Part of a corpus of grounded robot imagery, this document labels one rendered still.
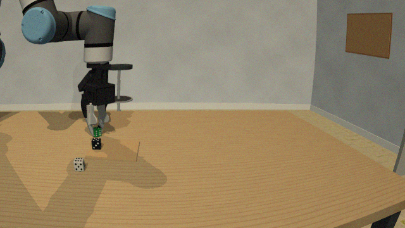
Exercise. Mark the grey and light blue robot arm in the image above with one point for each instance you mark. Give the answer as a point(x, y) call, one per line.
point(42, 23)

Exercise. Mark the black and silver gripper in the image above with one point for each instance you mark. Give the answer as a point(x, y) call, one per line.
point(104, 95)

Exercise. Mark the green die with white pips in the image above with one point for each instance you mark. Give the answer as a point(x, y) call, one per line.
point(97, 131)

